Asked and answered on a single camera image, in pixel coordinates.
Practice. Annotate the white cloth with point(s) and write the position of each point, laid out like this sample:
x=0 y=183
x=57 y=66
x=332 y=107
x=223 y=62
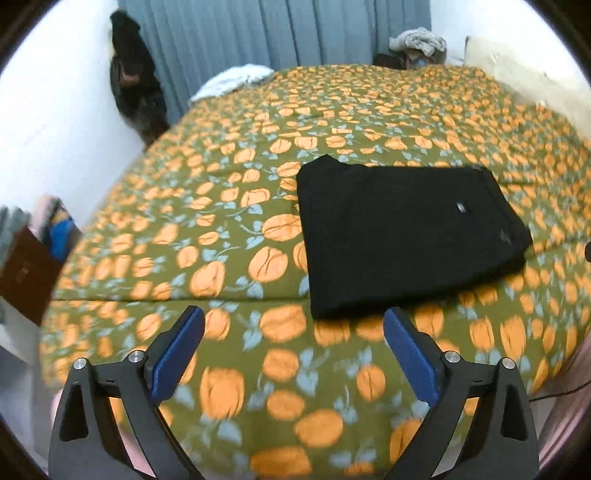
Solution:
x=235 y=76

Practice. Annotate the dark bag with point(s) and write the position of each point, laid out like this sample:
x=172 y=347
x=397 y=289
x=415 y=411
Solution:
x=388 y=61

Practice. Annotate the blue-grey curtain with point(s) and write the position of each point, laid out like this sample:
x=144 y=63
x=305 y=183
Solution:
x=277 y=32

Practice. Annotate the green orange floral bedspread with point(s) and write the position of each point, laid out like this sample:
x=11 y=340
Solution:
x=231 y=207

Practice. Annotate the dark hanging clothing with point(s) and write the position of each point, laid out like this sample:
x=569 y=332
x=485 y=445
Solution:
x=134 y=92

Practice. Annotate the pink bed sheet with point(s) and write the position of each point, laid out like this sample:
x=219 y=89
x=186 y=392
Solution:
x=568 y=415

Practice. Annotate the blue cloth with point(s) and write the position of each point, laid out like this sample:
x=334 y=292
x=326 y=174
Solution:
x=62 y=240

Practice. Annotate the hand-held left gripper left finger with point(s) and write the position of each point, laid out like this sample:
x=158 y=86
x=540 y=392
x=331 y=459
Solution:
x=178 y=355

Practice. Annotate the grey cloth pile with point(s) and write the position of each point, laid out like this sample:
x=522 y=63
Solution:
x=418 y=41

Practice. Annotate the grey knitted cloth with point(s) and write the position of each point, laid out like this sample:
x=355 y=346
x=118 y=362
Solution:
x=11 y=230

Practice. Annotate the cream pillow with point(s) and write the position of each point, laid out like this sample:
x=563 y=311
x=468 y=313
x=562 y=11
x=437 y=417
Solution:
x=508 y=64

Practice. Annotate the black pants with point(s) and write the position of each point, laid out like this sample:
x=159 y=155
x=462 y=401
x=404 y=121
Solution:
x=392 y=230

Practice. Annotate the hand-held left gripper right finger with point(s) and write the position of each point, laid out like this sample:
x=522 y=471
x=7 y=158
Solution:
x=413 y=355

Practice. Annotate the pink cloth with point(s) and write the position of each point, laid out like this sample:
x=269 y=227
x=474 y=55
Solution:
x=46 y=207

